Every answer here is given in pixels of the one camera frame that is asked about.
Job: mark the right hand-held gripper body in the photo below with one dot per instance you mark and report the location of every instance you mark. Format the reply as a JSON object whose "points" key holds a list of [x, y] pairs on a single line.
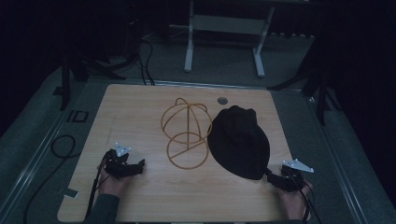
{"points": [[292, 180]]}

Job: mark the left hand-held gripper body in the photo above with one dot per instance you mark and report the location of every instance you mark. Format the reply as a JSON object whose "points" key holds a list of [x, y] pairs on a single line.
{"points": [[120, 166]]}

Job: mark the black bucket hat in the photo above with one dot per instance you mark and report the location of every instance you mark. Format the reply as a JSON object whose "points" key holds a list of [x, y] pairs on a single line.
{"points": [[238, 143]]}

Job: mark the person's left hand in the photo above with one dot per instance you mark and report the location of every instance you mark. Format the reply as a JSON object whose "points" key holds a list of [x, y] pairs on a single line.
{"points": [[113, 185]]}

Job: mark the grey table grommet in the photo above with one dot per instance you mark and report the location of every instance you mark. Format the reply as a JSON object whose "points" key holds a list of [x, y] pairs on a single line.
{"points": [[222, 100]]}

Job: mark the black tripod stand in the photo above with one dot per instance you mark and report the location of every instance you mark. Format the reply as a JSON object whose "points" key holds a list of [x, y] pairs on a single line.
{"points": [[317, 90], [70, 74]]}

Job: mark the white metal desk frame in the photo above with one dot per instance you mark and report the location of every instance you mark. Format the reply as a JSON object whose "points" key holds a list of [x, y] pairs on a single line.
{"points": [[227, 25]]}

